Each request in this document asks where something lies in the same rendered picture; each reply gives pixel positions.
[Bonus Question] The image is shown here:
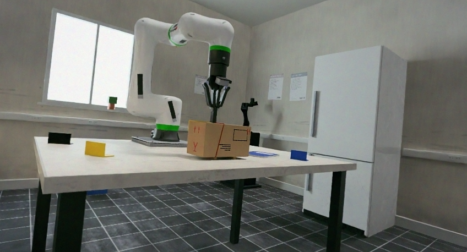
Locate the blue notebook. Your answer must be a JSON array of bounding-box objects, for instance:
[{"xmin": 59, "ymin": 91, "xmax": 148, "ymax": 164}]
[{"xmin": 249, "ymin": 151, "xmax": 279, "ymax": 158}]

